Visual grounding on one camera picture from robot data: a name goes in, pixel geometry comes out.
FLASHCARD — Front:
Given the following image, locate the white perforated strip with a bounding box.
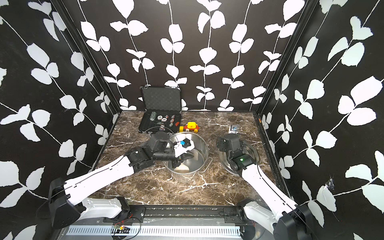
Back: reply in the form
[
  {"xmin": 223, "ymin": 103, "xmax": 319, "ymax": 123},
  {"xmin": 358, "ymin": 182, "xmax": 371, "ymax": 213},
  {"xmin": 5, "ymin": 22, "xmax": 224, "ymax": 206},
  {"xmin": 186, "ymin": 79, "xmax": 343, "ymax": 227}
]
[{"xmin": 66, "ymin": 226, "xmax": 241, "ymax": 238}]

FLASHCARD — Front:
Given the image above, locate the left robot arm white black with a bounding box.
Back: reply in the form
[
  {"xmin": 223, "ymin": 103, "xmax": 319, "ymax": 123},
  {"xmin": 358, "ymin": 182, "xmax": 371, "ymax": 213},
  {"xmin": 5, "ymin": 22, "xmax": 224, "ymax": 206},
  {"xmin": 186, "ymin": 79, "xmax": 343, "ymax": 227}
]
[{"xmin": 48, "ymin": 132, "xmax": 195, "ymax": 229}]

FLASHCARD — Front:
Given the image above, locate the stainless steel pot lid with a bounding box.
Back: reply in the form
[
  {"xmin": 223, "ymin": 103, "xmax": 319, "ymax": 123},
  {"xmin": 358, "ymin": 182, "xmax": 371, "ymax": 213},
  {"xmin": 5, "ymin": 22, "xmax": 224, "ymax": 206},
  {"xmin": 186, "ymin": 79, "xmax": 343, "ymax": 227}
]
[{"xmin": 219, "ymin": 140, "xmax": 260, "ymax": 176}]

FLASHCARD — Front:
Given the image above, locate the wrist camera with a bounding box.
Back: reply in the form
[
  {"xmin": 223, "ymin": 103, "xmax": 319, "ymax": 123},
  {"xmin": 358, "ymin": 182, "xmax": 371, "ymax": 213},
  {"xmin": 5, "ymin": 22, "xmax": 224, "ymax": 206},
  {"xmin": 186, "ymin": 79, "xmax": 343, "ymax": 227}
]
[
  {"xmin": 229, "ymin": 125, "xmax": 239, "ymax": 134},
  {"xmin": 174, "ymin": 139, "xmax": 195, "ymax": 158}
]

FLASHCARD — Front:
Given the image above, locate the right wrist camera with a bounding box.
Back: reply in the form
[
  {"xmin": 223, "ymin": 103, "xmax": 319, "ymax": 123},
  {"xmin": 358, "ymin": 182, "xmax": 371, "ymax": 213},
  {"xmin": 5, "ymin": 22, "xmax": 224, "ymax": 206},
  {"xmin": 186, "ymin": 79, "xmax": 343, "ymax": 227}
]
[{"xmin": 229, "ymin": 125, "xmax": 239, "ymax": 134}]

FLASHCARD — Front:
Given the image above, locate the blue green chip stack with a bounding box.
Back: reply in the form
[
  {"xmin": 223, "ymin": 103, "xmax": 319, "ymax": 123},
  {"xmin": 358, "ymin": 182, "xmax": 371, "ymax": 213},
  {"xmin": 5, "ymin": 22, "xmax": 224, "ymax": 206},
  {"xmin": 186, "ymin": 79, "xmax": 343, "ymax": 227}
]
[{"xmin": 150, "ymin": 112, "xmax": 157, "ymax": 121}]

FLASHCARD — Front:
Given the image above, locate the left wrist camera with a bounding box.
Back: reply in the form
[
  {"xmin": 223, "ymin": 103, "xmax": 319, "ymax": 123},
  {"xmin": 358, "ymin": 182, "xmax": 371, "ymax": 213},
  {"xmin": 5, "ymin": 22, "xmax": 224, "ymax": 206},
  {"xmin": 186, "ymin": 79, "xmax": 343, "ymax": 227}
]
[{"xmin": 174, "ymin": 139, "xmax": 195, "ymax": 158}]

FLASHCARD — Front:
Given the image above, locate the black poker chip case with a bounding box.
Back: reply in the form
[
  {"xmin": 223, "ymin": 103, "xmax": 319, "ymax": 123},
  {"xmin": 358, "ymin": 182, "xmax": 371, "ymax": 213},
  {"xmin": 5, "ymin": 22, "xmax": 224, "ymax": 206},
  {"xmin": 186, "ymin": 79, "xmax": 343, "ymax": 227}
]
[{"xmin": 138, "ymin": 86, "xmax": 182, "ymax": 135}]

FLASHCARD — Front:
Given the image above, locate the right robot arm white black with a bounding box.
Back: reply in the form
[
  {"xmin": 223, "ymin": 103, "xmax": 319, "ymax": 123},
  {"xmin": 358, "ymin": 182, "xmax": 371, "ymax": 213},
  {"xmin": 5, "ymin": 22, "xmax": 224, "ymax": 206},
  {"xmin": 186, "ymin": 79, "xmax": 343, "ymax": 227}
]
[{"xmin": 216, "ymin": 134, "xmax": 317, "ymax": 240}]

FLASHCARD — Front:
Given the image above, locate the yellow red toy car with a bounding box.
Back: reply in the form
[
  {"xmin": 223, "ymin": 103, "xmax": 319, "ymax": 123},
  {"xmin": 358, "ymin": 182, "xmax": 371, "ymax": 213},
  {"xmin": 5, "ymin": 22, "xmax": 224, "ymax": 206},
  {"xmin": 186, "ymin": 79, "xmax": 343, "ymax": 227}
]
[{"xmin": 184, "ymin": 122, "xmax": 200, "ymax": 133}]

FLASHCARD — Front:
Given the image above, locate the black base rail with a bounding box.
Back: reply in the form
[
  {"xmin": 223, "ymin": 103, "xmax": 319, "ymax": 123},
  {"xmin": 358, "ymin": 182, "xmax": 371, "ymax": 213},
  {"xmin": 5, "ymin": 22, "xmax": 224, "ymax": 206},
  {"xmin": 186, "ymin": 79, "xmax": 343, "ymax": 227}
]
[{"xmin": 103, "ymin": 205, "xmax": 256, "ymax": 226}]

